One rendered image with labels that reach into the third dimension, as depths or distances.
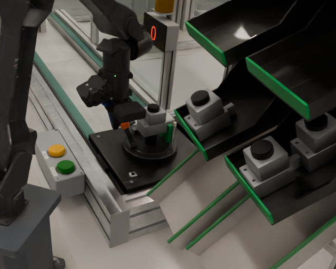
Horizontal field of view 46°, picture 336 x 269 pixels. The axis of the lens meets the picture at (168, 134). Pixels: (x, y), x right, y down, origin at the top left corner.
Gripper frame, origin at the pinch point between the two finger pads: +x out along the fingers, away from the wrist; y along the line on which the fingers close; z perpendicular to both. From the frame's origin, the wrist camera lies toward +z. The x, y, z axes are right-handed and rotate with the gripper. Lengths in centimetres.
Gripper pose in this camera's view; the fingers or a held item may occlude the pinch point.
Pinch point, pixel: (115, 116)
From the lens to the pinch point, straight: 90.9
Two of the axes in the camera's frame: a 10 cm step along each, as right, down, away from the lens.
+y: 5.0, 5.1, -7.0
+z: -8.6, 2.1, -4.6
